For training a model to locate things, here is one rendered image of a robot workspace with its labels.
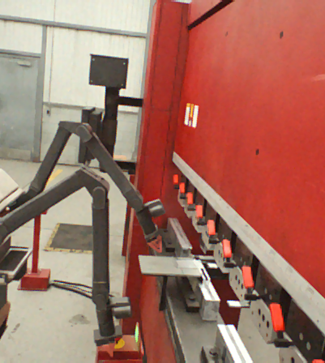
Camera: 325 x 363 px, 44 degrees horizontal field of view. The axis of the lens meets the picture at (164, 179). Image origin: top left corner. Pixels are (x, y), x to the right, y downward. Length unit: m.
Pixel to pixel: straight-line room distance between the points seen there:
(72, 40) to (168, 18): 6.30
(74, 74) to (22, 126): 1.54
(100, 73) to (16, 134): 6.48
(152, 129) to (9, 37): 6.81
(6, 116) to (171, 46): 6.81
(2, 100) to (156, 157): 6.76
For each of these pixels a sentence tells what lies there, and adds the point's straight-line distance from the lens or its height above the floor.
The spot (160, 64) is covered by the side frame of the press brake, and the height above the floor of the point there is 1.93.
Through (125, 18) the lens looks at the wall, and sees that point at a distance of 8.74.
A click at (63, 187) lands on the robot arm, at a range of 1.34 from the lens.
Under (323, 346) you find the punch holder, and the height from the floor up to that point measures 1.32.
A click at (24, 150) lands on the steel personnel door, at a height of 0.23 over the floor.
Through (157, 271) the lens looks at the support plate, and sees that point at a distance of 1.80.
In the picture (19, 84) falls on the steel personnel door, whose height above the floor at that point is 1.58.
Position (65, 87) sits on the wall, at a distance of 8.79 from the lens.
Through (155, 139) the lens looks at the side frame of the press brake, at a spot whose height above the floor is 1.46.
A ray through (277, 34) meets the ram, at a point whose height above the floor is 1.95.
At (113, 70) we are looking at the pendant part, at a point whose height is 1.86.
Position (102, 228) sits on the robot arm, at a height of 1.30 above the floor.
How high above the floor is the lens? 1.76
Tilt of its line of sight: 12 degrees down
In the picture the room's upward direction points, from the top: 7 degrees clockwise
